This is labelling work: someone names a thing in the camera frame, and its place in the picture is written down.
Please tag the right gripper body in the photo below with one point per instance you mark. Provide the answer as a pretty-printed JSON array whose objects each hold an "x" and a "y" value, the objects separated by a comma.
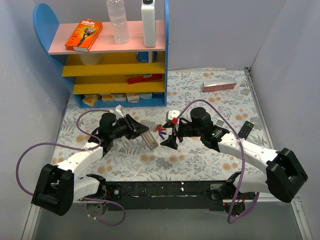
[{"x": 178, "y": 131}]

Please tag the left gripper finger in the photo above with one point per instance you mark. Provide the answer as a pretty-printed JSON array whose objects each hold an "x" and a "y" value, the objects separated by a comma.
[
  {"x": 133, "y": 134},
  {"x": 137, "y": 127}
]

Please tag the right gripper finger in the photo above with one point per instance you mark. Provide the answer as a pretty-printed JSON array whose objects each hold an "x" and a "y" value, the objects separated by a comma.
[
  {"x": 171, "y": 141},
  {"x": 168, "y": 125}
]

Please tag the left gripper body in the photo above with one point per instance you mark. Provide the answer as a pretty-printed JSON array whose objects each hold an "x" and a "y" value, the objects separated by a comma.
[{"x": 131, "y": 126}]

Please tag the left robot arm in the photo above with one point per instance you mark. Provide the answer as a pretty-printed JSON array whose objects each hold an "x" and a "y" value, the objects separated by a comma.
[{"x": 60, "y": 185}]

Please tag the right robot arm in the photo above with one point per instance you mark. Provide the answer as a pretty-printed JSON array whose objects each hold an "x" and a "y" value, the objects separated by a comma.
[{"x": 282, "y": 174}]

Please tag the white grey remote control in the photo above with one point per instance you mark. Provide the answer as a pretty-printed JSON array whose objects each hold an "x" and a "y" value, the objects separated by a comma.
[{"x": 220, "y": 123}]

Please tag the black remote control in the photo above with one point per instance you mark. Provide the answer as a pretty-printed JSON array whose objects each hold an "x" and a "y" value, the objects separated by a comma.
[{"x": 245, "y": 130}]

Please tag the red yellow battery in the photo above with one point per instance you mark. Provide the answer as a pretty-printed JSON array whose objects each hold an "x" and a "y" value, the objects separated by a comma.
[{"x": 158, "y": 128}]

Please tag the small boxes row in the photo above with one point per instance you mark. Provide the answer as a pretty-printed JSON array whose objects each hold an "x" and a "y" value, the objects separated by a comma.
[{"x": 138, "y": 99}]

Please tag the floral table mat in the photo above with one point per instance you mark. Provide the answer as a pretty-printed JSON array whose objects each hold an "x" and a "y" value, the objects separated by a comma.
[{"x": 132, "y": 160}]

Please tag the silver red long box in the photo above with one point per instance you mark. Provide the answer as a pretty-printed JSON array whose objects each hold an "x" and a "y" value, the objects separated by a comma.
[{"x": 218, "y": 85}]

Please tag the red box on shelf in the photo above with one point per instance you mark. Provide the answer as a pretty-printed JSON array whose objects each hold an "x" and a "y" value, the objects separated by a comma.
[{"x": 141, "y": 78}]

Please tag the blue shelf unit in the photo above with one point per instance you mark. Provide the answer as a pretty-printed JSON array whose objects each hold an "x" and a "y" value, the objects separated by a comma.
[{"x": 109, "y": 76}]

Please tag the blue can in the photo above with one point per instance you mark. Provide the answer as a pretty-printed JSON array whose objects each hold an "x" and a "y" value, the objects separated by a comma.
[{"x": 146, "y": 56}]

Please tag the white cup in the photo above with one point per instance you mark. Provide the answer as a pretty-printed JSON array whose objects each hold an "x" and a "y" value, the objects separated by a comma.
[{"x": 90, "y": 59}]

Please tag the orange razor box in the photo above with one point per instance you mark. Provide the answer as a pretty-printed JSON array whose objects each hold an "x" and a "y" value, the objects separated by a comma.
[{"x": 84, "y": 36}]

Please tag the clear plastic bottle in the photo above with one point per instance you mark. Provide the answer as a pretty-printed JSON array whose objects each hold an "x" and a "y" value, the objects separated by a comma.
[{"x": 117, "y": 15}]

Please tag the white plastic bottle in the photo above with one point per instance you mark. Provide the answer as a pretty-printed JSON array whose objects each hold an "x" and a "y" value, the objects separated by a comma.
[{"x": 148, "y": 23}]

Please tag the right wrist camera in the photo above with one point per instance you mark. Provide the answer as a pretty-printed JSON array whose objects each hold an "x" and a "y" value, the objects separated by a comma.
[{"x": 172, "y": 114}]

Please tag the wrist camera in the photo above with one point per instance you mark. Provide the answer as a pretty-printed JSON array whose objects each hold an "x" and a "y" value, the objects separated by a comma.
[
  {"x": 118, "y": 111},
  {"x": 172, "y": 114}
]

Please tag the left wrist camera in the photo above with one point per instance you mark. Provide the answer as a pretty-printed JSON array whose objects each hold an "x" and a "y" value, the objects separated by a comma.
[{"x": 118, "y": 111}]

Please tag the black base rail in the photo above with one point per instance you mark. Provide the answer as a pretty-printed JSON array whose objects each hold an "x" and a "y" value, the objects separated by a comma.
[{"x": 172, "y": 195}]

